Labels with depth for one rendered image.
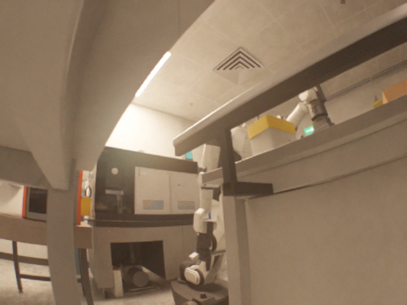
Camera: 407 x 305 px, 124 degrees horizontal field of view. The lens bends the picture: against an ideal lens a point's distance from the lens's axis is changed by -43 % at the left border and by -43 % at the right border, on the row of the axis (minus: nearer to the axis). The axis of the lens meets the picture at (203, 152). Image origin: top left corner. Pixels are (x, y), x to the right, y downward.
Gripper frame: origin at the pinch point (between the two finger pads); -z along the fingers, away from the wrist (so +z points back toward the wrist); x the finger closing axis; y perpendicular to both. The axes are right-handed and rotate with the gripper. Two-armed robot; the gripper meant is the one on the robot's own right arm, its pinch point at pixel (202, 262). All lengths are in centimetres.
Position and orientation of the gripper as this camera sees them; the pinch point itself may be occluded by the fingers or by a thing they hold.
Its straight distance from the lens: 113.4
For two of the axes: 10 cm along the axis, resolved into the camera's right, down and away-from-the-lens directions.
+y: 8.4, 1.4, 5.2
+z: 0.5, -9.8, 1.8
